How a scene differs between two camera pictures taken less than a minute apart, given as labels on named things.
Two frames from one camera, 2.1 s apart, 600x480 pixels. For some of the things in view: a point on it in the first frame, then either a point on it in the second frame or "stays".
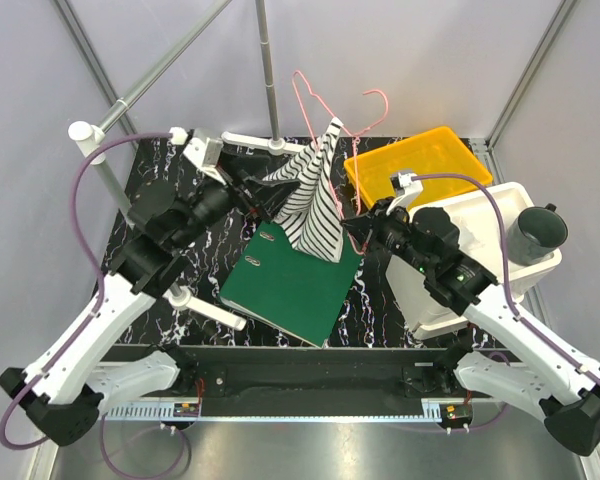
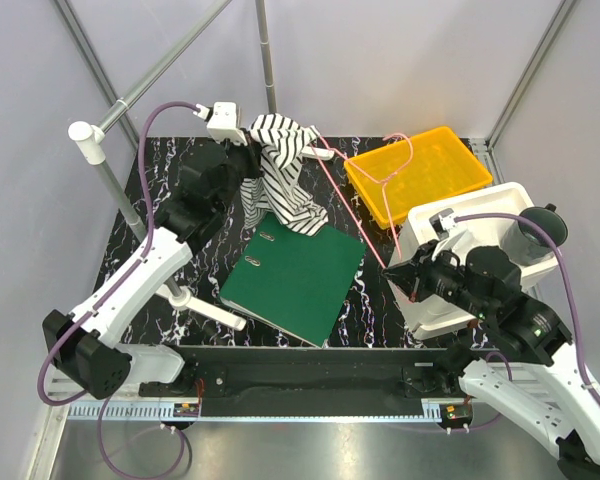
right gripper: x=368 y=228 -> x=412 y=277
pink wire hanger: x=296 y=77 -> x=384 y=184
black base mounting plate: x=333 y=374 stays
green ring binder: x=296 y=291 stays
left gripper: x=268 y=196 -> x=252 y=152
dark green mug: x=535 y=234 stays
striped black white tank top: x=313 y=218 -> x=279 y=187
